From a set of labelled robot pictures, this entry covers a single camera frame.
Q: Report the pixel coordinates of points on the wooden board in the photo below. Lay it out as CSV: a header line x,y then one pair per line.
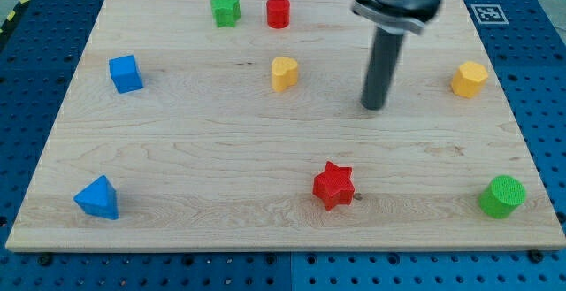
x,y
208,157

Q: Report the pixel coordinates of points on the yellow heart block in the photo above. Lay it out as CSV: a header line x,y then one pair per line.
x,y
284,73

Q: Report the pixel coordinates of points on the red star block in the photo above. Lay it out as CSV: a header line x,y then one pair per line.
x,y
333,186

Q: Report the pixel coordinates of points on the red cylinder block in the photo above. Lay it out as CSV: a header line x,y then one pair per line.
x,y
278,13

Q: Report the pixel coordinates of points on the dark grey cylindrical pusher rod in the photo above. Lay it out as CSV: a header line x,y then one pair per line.
x,y
380,71

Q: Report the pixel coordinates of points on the green star block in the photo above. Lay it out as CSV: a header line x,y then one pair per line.
x,y
226,13

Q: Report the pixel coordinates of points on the blue cube block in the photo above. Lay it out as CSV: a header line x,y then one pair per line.
x,y
125,74

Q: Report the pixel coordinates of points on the yellow hexagon block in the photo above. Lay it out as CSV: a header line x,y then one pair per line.
x,y
469,79

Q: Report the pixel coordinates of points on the blue triangle block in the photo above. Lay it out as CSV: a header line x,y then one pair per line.
x,y
99,199

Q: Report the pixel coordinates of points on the green cylinder block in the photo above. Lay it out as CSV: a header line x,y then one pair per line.
x,y
503,195

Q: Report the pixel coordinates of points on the white fiducial marker tag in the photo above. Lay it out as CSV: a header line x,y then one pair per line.
x,y
489,14

